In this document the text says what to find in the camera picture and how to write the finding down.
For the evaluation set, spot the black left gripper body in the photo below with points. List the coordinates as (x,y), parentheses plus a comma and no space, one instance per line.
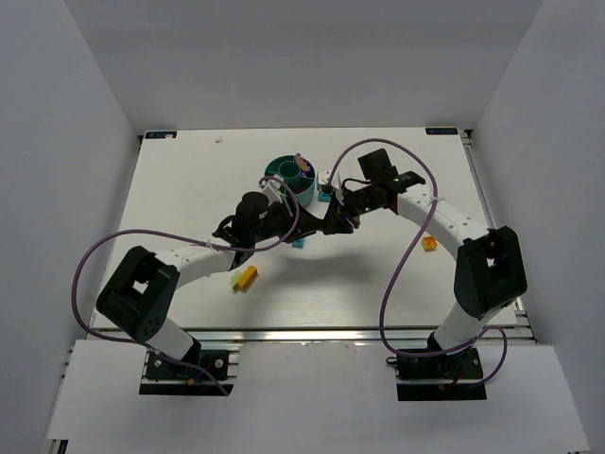
(293,219)

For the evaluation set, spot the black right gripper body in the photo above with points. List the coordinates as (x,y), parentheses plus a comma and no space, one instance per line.
(343,208)

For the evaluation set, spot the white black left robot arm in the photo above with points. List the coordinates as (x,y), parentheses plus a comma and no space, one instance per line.
(140,291)

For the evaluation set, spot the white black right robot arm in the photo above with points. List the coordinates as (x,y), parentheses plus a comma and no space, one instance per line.
(489,270)

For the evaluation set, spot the small teal square lego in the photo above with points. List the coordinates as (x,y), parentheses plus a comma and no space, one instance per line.
(298,244)

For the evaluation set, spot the teal long lego brick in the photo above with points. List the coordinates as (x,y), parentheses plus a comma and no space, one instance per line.
(324,197)

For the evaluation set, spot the teal round divided container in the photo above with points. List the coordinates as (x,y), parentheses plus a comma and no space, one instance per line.
(303,185)

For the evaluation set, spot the yellow-orange long lego brick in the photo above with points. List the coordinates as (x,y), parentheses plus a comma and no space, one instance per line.
(247,278)

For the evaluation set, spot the yellow small lego brick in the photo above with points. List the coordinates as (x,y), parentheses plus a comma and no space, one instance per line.
(429,244)

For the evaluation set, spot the light green small lego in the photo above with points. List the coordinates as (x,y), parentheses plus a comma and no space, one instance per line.
(234,280)

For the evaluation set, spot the right blue corner label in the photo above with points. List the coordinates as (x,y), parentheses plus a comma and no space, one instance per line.
(441,131)

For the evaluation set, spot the blue corner label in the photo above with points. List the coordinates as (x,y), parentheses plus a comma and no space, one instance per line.
(160,135)
(441,131)

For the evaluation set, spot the left blue corner label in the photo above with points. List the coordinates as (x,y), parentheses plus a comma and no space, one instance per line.
(160,135)

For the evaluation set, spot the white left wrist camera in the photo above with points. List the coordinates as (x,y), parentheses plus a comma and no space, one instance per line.
(276,191)

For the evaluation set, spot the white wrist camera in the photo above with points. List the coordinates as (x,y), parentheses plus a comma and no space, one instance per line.
(276,191)
(328,183)

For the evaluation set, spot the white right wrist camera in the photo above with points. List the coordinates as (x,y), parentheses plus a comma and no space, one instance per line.
(328,183)

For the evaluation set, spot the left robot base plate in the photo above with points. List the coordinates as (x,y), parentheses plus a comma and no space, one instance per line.
(163,378)

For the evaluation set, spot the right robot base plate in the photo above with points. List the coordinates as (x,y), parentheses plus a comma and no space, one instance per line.
(439,379)

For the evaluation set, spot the aluminium front table rail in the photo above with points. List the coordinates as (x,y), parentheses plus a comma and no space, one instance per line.
(393,335)

